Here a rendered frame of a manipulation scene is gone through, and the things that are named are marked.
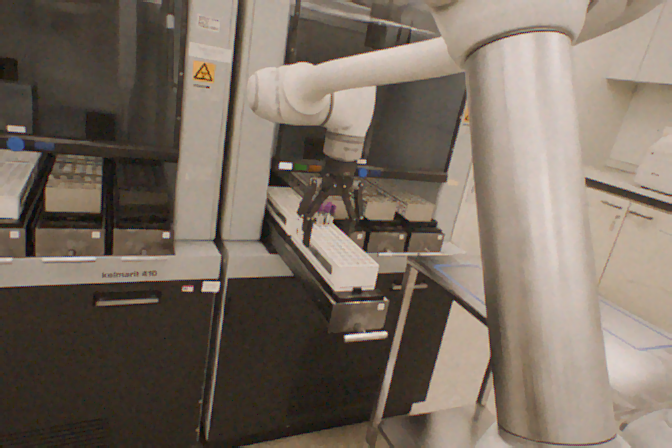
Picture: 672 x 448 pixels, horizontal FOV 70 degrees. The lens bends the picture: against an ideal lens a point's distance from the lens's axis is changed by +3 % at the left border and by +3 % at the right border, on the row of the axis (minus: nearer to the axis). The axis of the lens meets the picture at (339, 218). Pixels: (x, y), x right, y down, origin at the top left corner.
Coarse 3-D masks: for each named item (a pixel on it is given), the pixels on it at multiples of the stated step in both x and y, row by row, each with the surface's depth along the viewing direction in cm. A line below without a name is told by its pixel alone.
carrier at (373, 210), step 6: (366, 204) 148; (372, 204) 149; (378, 204) 150; (384, 204) 151; (390, 204) 152; (366, 210) 149; (372, 210) 150; (378, 210) 151; (384, 210) 152; (390, 210) 153; (366, 216) 150; (372, 216) 151; (378, 216) 151; (384, 216) 152; (390, 216) 153
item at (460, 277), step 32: (416, 256) 127; (448, 256) 131; (480, 256) 136; (448, 288) 111; (480, 288) 114; (480, 320) 101; (608, 320) 110; (640, 320) 113; (608, 352) 95; (640, 352) 98; (384, 384) 137; (640, 384) 86; (416, 416) 147; (448, 416) 150; (480, 416) 153
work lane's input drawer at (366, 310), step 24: (264, 216) 140; (288, 240) 124; (288, 264) 120; (312, 264) 110; (312, 288) 106; (360, 288) 101; (336, 312) 97; (360, 312) 99; (384, 312) 102; (360, 336) 96; (384, 336) 99
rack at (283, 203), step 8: (272, 192) 145; (280, 192) 147; (288, 192) 148; (272, 200) 139; (280, 200) 138; (288, 200) 139; (296, 200) 142; (272, 208) 142; (280, 208) 132; (288, 208) 132; (296, 208) 133; (280, 216) 142; (288, 216) 126; (296, 216) 127; (288, 224) 126; (288, 232) 126
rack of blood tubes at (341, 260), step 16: (320, 224) 121; (320, 240) 111; (336, 240) 112; (320, 256) 116; (336, 256) 103; (352, 256) 105; (368, 256) 106; (320, 272) 106; (336, 272) 99; (352, 272) 99; (368, 272) 101; (336, 288) 99; (368, 288) 103
